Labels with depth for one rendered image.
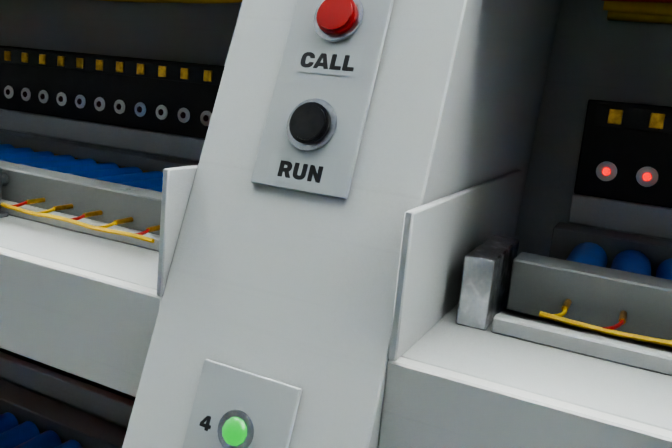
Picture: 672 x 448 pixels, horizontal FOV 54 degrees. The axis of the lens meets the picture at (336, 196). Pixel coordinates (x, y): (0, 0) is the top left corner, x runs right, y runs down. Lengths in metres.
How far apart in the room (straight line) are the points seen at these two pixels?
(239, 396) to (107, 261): 0.10
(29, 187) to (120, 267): 0.11
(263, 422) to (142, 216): 0.14
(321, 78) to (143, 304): 0.11
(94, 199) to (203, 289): 0.12
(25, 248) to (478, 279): 0.20
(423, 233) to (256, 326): 0.07
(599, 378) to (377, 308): 0.08
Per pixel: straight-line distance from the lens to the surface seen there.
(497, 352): 0.25
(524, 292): 0.29
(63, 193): 0.38
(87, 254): 0.33
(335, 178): 0.24
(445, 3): 0.25
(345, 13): 0.26
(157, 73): 0.52
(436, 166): 0.24
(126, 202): 0.35
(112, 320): 0.29
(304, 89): 0.25
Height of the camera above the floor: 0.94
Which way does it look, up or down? 8 degrees up
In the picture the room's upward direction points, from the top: 13 degrees clockwise
